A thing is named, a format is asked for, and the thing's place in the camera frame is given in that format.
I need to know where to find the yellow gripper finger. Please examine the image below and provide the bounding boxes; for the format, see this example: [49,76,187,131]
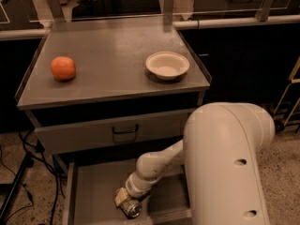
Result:
[114,187,131,207]

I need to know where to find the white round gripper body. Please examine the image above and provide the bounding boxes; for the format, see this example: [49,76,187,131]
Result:
[125,172,153,198]

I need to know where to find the crushed 7up can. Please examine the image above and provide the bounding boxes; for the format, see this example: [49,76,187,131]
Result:
[120,200,142,218]

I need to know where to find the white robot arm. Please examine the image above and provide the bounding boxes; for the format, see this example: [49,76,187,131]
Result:
[114,102,275,225]

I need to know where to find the open grey middle drawer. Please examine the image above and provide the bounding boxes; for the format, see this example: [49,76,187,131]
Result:
[61,145,193,225]

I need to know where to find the grey metal drawer cabinet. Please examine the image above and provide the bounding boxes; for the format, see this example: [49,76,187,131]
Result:
[18,16,211,175]

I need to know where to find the black tripod leg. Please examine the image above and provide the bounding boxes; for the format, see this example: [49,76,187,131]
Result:
[0,152,33,225]

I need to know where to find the white paper bowl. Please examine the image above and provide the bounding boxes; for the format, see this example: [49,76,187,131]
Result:
[145,52,189,81]

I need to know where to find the orange fruit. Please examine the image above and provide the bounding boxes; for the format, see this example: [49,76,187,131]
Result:
[51,56,76,81]

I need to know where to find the closed top drawer with handle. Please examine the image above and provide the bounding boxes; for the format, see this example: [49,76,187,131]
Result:
[36,109,193,154]

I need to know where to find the black floor cables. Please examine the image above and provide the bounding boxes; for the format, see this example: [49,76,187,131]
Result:
[0,129,67,225]

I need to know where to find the white counter rail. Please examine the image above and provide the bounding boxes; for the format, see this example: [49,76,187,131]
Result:
[0,15,300,41]

